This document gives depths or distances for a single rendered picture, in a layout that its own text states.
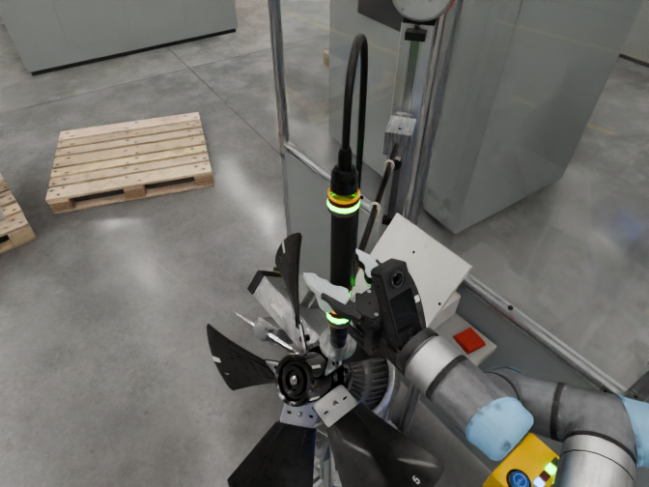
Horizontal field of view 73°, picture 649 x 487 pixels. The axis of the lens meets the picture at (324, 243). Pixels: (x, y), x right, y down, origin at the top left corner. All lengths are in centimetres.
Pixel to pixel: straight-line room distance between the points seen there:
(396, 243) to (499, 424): 74
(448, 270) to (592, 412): 60
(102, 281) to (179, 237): 57
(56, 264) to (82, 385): 101
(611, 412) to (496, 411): 14
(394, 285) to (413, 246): 63
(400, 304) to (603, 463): 28
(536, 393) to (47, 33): 596
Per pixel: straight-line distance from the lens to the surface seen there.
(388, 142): 121
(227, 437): 238
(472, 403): 59
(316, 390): 105
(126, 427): 254
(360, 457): 105
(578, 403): 67
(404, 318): 61
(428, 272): 119
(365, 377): 115
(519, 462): 125
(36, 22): 613
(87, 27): 620
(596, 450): 63
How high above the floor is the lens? 217
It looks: 45 degrees down
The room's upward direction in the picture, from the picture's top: straight up
